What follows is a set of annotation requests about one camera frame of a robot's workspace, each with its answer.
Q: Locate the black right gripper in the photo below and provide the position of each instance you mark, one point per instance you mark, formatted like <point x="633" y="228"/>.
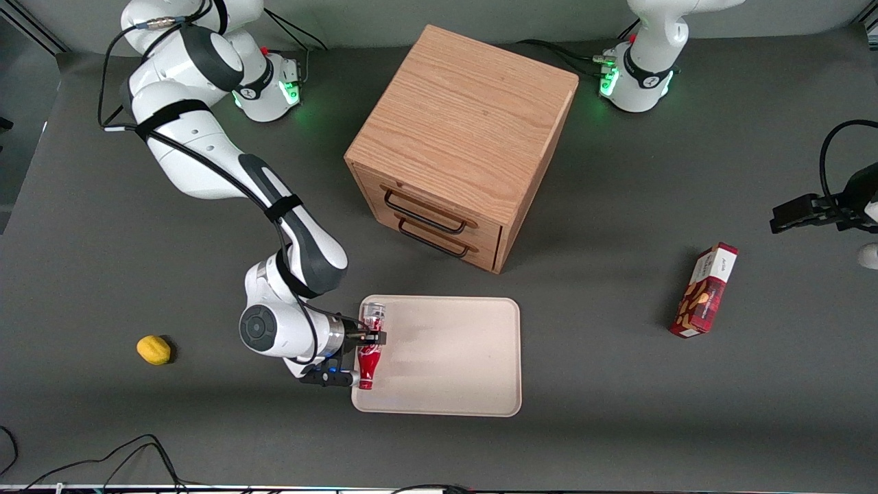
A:
<point x="351" y="335"/>

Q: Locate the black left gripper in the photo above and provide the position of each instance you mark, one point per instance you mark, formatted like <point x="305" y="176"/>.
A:
<point x="857" y="194"/>

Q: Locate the red coke bottle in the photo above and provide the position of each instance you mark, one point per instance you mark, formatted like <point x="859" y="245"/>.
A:
<point x="369" y="363"/>

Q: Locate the beige plastic tray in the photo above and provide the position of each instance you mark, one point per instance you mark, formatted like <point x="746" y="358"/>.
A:
<point x="446" y="355"/>

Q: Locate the red cookie box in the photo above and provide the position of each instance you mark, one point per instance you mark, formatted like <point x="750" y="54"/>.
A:
<point x="706" y="291"/>

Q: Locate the yellow lemon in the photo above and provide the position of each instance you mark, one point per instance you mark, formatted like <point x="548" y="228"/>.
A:
<point x="153" y="350"/>

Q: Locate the wooden drawer cabinet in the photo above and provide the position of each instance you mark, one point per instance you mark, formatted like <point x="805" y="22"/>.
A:
<point x="466" y="116"/>

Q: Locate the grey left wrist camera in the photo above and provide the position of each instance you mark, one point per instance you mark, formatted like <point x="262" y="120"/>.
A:
<point x="870" y="256"/>

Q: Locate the aluminium frame bar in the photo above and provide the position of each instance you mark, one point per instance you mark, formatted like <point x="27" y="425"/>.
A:
<point x="31" y="31"/>

